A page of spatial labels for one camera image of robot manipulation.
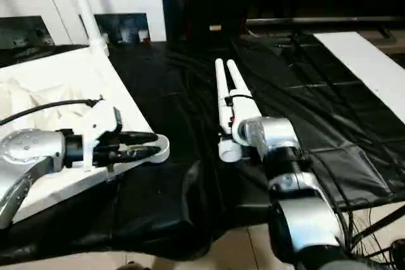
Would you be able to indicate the black metal rail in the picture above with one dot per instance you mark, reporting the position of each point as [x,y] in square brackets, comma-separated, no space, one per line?
[323,22]

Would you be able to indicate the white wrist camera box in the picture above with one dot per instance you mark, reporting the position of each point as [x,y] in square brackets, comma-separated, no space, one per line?
[102,118]
[242,109]

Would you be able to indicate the white plastic table top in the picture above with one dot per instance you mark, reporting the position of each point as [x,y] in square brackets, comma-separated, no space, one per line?
[44,93]

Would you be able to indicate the black stand leg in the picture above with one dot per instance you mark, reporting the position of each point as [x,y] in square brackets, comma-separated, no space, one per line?
[380,222]

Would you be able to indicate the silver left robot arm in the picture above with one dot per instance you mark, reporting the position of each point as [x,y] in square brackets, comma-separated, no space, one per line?
[28,156]

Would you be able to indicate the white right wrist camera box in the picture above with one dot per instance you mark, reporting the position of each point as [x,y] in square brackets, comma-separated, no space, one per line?
[242,109]

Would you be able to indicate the white plastic table leg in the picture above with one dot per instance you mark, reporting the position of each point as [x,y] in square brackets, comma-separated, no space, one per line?
[238,80]
[221,93]
[82,4]

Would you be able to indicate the white cabinet with glass doors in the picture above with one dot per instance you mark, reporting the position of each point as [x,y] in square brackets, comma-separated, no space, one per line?
[50,4]

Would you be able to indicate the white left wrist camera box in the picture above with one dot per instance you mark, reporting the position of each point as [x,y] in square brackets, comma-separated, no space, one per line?
[102,118]

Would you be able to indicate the black mat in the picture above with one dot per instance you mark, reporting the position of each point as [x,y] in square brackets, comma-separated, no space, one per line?
[329,124]

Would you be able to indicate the white flat board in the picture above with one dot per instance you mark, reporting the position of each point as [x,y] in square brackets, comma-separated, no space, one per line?
[373,67]

